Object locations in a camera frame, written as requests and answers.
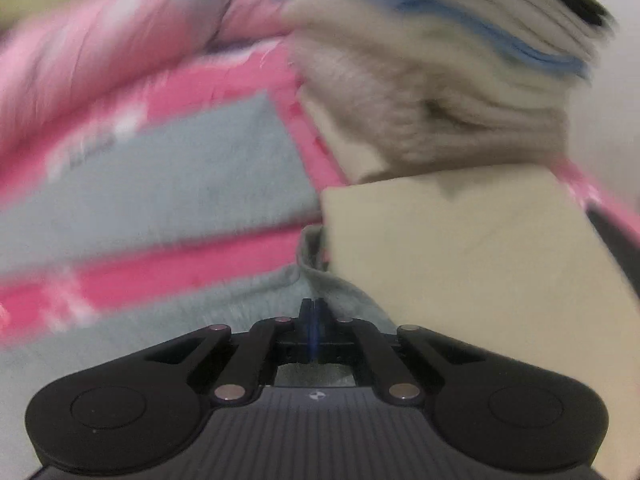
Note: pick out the grey sweatshirt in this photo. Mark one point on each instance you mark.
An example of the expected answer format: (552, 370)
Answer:
(175, 185)

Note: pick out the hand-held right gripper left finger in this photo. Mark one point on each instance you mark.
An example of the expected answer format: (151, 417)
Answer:
(306, 325)

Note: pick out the pink floral quilt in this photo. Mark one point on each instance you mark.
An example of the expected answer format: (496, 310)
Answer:
(100, 50)

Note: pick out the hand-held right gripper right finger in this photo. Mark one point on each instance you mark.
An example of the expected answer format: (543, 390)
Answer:
(320, 327)

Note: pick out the pink floral bed blanket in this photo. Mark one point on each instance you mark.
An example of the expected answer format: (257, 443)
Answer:
(175, 270)

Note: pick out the stack of folded clothes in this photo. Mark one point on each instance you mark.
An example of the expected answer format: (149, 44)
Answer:
(425, 85)

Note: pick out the beige folded garment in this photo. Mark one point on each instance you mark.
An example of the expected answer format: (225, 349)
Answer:
(475, 260)

